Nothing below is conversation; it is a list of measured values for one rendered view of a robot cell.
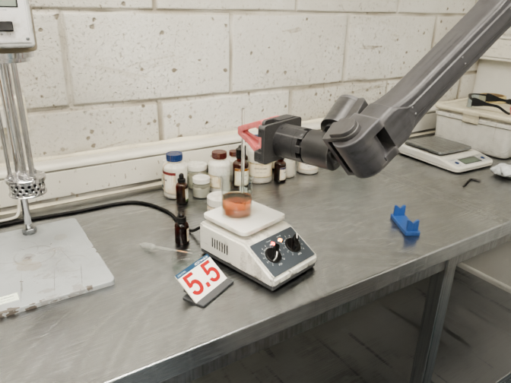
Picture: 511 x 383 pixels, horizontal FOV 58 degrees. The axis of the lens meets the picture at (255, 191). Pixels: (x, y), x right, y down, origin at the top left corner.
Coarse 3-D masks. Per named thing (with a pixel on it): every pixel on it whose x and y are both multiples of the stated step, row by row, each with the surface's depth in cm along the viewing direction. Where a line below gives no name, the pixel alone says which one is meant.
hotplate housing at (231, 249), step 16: (208, 224) 90; (288, 224) 91; (208, 240) 90; (224, 240) 86; (240, 240) 84; (256, 240) 84; (224, 256) 88; (240, 256) 84; (256, 256) 82; (240, 272) 86; (256, 272) 82; (288, 272) 83; (272, 288) 81
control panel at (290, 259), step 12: (288, 228) 90; (264, 240) 85; (276, 240) 86; (300, 240) 89; (264, 252) 83; (288, 252) 85; (300, 252) 87; (312, 252) 88; (264, 264) 81; (276, 264) 82; (288, 264) 83; (276, 276) 80
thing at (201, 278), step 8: (200, 264) 82; (208, 264) 83; (192, 272) 80; (200, 272) 81; (208, 272) 82; (216, 272) 83; (184, 280) 78; (192, 280) 79; (200, 280) 80; (208, 280) 81; (216, 280) 82; (192, 288) 78; (200, 288) 79; (208, 288) 80
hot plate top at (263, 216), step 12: (252, 204) 94; (204, 216) 90; (216, 216) 89; (252, 216) 89; (264, 216) 89; (276, 216) 90; (228, 228) 85; (240, 228) 84; (252, 228) 84; (264, 228) 86
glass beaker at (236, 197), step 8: (224, 176) 89; (232, 176) 90; (240, 176) 90; (248, 176) 89; (224, 184) 86; (232, 184) 85; (240, 184) 84; (248, 184) 85; (224, 192) 86; (232, 192) 85; (240, 192) 85; (248, 192) 86; (224, 200) 87; (232, 200) 86; (240, 200) 86; (248, 200) 87; (224, 208) 87; (232, 208) 86; (240, 208) 86; (248, 208) 87; (224, 216) 88; (232, 216) 87; (240, 216) 87; (248, 216) 88
